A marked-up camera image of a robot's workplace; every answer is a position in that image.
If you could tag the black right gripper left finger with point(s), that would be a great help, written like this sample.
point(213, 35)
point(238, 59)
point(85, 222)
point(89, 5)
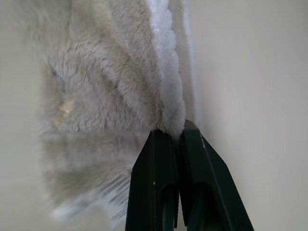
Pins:
point(146, 183)

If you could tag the beige fluffy towel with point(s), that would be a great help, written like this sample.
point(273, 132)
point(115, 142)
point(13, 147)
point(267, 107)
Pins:
point(101, 101)

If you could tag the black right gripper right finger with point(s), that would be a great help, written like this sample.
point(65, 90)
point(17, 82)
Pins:
point(211, 183)

